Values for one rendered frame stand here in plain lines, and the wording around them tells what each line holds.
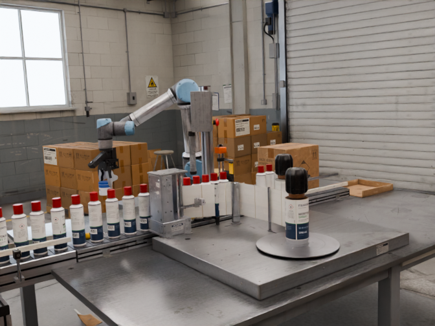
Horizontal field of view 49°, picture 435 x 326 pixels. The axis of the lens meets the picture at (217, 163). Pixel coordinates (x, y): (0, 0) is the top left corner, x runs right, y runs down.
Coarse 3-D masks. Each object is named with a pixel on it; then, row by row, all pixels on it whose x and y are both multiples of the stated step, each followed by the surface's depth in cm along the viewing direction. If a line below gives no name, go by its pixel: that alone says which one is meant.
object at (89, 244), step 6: (318, 192) 274; (324, 192) 273; (222, 216) 229; (192, 222) 220; (198, 222) 221; (120, 234) 205; (138, 234) 204; (144, 234) 204; (90, 240) 198; (108, 240) 197; (114, 240) 197; (72, 246) 190; (84, 246) 190; (90, 246) 190
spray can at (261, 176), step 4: (260, 168) 244; (260, 172) 245; (256, 176) 246; (260, 176) 244; (264, 176) 245; (256, 180) 246; (260, 180) 244; (264, 180) 245; (256, 184) 246; (260, 184) 245; (264, 184) 245
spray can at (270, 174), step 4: (268, 164) 249; (272, 164) 249; (268, 168) 248; (272, 168) 249; (268, 172) 248; (272, 172) 249; (268, 176) 248; (272, 176) 248; (268, 180) 248; (272, 180) 249; (268, 184) 249; (272, 184) 249
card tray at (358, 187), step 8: (352, 184) 312; (360, 184) 314; (368, 184) 309; (376, 184) 304; (384, 184) 300; (392, 184) 295; (352, 192) 292; (360, 192) 291; (368, 192) 281; (376, 192) 285
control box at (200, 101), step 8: (192, 96) 222; (200, 96) 222; (208, 96) 222; (192, 104) 222; (200, 104) 223; (208, 104) 223; (192, 112) 223; (200, 112) 223; (208, 112) 223; (192, 120) 223; (200, 120) 224; (208, 120) 224; (192, 128) 224; (200, 128) 224; (208, 128) 224
